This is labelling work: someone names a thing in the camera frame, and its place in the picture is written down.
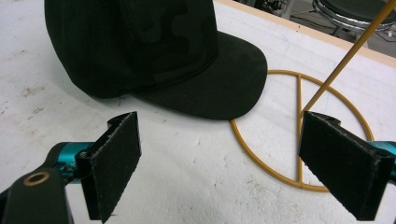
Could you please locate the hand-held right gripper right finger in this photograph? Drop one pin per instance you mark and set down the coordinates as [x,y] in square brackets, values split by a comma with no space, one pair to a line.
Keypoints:
[342,168]

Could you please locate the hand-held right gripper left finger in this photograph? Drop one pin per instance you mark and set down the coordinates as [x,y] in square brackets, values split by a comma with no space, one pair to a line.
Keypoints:
[112,161]

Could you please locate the gold metal hat stand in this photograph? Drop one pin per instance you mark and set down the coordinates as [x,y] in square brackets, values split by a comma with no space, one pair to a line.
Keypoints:
[300,130]

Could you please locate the black camouflage baseball cap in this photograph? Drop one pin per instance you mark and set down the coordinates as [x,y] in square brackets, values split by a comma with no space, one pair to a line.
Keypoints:
[149,53]

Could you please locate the chrome stool with dark seat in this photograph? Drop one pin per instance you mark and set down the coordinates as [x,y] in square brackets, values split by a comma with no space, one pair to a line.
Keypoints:
[355,15]

